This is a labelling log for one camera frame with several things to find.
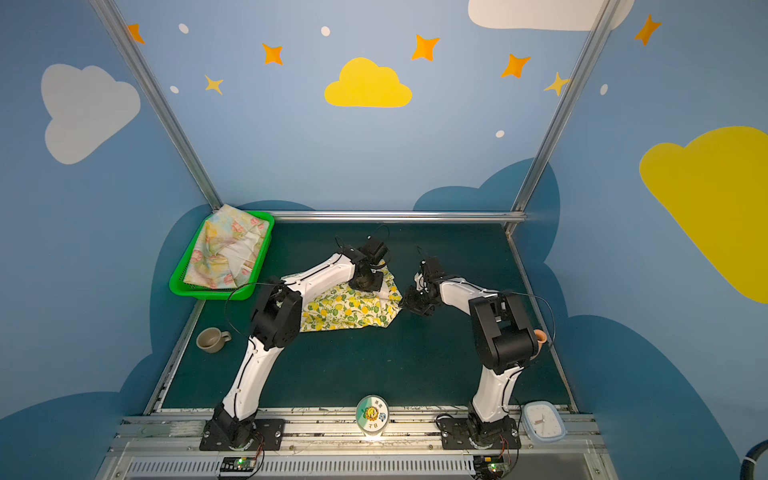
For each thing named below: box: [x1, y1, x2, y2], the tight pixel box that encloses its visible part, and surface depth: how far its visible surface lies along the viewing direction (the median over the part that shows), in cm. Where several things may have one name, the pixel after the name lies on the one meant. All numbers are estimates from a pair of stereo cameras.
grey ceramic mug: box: [196, 327, 232, 353], surface depth 89 cm
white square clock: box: [522, 401, 566, 443], surface depth 76 cm
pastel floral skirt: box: [184, 205, 270, 289], surface depth 110 cm
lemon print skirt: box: [300, 260, 403, 332], surface depth 95 cm
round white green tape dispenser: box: [356, 395, 389, 437], surface depth 72 cm
